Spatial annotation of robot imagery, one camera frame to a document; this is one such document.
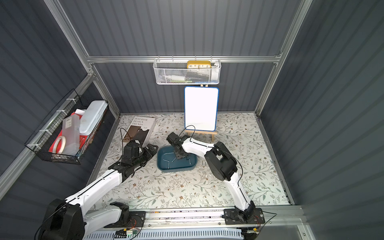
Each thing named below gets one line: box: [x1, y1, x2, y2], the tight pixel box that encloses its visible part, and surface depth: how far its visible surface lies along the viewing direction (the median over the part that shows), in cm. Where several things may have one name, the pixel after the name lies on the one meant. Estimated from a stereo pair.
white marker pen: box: [166, 75, 186, 81], surface depth 93 cm
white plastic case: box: [79, 100, 108, 136], surface depth 74 cm
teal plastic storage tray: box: [157, 145, 198, 172], surface depth 94 cm
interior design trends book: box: [122, 116, 156, 148], surface depth 110 cm
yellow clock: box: [187, 60, 212, 69], surface depth 89 cm
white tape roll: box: [53, 136, 66, 154], surface depth 66 cm
